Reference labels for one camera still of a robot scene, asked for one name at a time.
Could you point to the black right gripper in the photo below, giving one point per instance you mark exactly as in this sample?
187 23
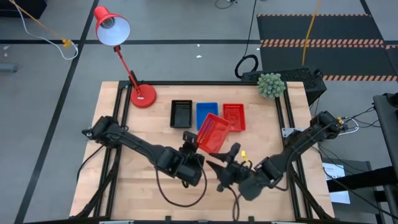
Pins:
239 174

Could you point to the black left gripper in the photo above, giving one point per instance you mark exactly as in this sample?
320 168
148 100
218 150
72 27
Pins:
190 141

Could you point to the red plastic basket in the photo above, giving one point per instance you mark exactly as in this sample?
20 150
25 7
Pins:
214 133
235 115

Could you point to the black plastic basket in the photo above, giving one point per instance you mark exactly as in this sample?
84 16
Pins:
181 116

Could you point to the blue plastic basket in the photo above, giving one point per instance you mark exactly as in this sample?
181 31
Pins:
205 112

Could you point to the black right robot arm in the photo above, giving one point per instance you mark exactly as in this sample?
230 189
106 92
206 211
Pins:
298 143

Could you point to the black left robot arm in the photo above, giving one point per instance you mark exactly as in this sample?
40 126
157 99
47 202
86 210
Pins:
140 146

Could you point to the red desk lamp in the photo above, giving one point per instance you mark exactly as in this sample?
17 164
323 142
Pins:
143 96

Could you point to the green succulent in white pot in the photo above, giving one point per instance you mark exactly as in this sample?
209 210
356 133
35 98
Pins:
271 85

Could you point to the black box with white labels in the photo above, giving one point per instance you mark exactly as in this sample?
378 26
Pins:
335 172

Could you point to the yellow connector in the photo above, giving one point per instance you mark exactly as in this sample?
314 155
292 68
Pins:
340 120

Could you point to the black beam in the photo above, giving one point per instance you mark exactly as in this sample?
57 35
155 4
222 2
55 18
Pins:
363 179

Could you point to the black orange-striped floor mat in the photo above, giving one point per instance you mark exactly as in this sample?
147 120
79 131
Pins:
342 60
320 28

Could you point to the grey floor object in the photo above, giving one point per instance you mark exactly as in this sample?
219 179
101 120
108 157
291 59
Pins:
8 68

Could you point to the black aluminium table frame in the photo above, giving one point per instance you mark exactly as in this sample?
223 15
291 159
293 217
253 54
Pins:
202 83

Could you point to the silver metal bracket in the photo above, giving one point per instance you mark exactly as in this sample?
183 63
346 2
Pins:
289 132

